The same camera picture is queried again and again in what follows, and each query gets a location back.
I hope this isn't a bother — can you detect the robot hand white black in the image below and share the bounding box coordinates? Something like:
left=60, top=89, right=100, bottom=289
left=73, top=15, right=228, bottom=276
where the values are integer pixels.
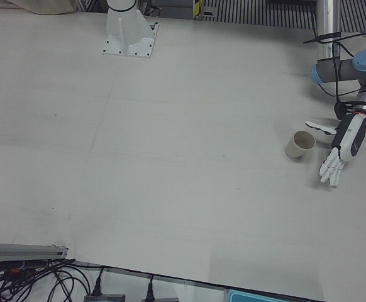
left=304, top=112, right=366, bottom=189

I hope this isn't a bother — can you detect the beige paper cup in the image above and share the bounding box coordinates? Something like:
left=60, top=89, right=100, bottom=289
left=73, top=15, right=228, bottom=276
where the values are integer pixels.
left=285, top=130, right=316, bottom=161

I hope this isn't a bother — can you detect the black striped floor grating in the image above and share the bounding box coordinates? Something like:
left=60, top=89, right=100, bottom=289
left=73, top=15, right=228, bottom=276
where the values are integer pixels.
left=201, top=0, right=366, bottom=34

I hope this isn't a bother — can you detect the light blue plastic bin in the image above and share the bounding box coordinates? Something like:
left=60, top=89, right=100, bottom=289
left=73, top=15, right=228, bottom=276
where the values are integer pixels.
left=225, top=289, right=297, bottom=302

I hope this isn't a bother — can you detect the grey power adapter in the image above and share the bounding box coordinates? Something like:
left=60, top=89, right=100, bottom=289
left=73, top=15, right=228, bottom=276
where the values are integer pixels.
left=84, top=294, right=126, bottom=302

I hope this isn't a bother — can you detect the beige cloth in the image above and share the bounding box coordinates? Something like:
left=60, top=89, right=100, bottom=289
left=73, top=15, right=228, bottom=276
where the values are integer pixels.
left=6, top=0, right=77, bottom=16

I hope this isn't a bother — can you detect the aluminium extrusion bar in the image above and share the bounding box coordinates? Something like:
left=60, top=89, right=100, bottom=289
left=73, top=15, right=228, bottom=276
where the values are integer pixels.
left=0, top=242, right=69, bottom=262

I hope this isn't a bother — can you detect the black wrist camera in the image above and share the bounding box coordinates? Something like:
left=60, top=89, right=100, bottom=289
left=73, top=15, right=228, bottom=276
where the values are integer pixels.
left=333, top=101, right=353, bottom=120

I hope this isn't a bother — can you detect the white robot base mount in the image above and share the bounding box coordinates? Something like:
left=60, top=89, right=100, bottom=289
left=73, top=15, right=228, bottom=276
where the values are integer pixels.
left=101, top=0, right=160, bottom=60

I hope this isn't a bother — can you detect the black power plug cable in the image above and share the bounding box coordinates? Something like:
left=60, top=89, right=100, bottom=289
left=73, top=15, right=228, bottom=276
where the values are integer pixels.
left=145, top=274, right=155, bottom=299
left=93, top=266, right=107, bottom=296

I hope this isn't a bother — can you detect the black cable bundle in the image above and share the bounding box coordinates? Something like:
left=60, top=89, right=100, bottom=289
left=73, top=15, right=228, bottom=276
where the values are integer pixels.
left=0, top=258, right=91, bottom=302

